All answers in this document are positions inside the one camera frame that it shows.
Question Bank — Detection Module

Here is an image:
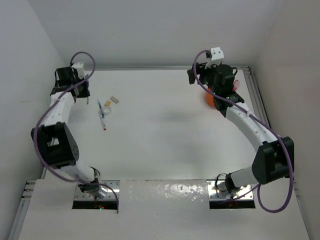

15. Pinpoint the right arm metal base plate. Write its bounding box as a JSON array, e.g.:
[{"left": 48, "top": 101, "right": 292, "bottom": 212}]
[{"left": 207, "top": 179, "right": 254, "bottom": 201}]

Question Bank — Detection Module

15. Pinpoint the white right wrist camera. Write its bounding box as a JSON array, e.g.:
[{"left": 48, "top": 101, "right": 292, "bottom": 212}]
[{"left": 205, "top": 47, "right": 224, "bottom": 69}]

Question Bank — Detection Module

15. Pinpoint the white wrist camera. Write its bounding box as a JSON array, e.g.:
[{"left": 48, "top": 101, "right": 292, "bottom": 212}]
[
  {"left": 71, "top": 62, "right": 86, "bottom": 80},
  {"left": 205, "top": 47, "right": 224, "bottom": 69}
]

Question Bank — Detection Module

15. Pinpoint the orange highlighter pen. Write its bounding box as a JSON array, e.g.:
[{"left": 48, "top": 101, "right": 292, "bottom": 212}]
[{"left": 233, "top": 79, "right": 240, "bottom": 91}]

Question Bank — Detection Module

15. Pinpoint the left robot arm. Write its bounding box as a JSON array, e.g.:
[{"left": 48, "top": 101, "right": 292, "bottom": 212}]
[{"left": 37, "top": 62, "right": 100, "bottom": 183}]

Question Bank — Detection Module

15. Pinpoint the orange round compartment container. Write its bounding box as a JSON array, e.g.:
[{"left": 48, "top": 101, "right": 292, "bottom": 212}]
[{"left": 204, "top": 91, "right": 215, "bottom": 108}]

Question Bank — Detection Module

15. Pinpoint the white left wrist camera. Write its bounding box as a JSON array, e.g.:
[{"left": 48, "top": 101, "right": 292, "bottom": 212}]
[{"left": 71, "top": 62, "right": 86, "bottom": 80}]

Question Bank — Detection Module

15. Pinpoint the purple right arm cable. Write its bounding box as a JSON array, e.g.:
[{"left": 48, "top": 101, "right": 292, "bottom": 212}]
[{"left": 194, "top": 49, "right": 294, "bottom": 213}]

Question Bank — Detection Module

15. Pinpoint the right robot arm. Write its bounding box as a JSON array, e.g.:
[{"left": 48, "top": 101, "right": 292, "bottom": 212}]
[{"left": 187, "top": 63, "right": 294, "bottom": 194}]

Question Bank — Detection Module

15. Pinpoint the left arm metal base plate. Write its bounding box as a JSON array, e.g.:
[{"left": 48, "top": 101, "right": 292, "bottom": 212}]
[{"left": 74, "top": 180, "right": 120, "bottom": 201}]

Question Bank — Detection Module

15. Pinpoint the teal capped pen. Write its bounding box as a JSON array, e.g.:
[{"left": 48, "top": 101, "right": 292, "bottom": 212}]
[{"left": 97, "top": 99, "right": 105, "bottom": 119}]

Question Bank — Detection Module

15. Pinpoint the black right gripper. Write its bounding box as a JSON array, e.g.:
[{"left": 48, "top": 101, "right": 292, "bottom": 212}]
[{"left": 187, "top": 60, "right": 219, "bottom": 96}]

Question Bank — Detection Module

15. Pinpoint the beige eraser block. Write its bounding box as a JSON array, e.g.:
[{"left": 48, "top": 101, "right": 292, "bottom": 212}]
[{"left": 110, "top": 96, "right": 119, "bottom": 104}]

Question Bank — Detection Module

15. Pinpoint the blue gel pen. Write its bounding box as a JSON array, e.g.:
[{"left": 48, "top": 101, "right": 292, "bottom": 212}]
[{"left": 100, "top": 111, "right": 107, "bottom": 131}]

